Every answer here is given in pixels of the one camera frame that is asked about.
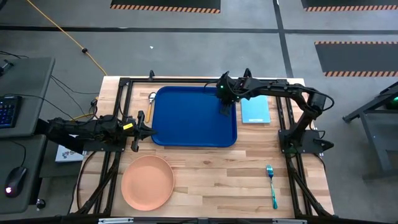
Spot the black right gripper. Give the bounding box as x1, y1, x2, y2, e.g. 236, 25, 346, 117
216, 72, 243, 116

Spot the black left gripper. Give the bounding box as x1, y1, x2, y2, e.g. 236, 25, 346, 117
119, 111, 157, 153

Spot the spoon with orange handle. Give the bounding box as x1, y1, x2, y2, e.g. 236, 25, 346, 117
145, 91, 157, 124

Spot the iridescent metal fork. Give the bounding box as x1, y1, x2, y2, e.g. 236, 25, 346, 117
266, 164, 279, 210

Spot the blue plastic tray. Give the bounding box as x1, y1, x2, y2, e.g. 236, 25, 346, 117
151, 86, 238, 147

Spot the orange plastic plate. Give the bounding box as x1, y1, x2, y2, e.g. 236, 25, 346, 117
121, 154, 175, 212

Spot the white printed box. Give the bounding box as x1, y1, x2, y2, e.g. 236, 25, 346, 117
55, 134, 85, 163

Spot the black hazard-striped floor mat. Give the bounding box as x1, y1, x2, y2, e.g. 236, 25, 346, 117
314, 40, 398, 78
300, 0, 398, 12
110, 0, 221, 14

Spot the grey desk top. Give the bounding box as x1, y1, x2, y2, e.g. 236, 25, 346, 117
0, 57, 56, 139
0, 134, 47, 215

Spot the black backlit keyboard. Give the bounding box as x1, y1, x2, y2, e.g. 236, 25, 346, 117
0, 95, 23, 129

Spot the black computer mouse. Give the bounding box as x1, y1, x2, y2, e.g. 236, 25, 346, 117
4, 166, 28, 198

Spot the black desk clamp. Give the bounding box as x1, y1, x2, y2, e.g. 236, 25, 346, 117
0, 60, 15, 78

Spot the black aluminium table frame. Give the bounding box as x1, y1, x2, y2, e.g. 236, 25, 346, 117
74, 76, 335, 218

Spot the thin black cable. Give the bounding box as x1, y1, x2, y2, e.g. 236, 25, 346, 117
49, 74, 100, 96

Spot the silver metal bracket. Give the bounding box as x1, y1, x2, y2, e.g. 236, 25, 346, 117
272, 218, 308, 224
98, 217, 134, 224

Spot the yellow cable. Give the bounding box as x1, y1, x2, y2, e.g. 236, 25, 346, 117
26, 0, 108, 77

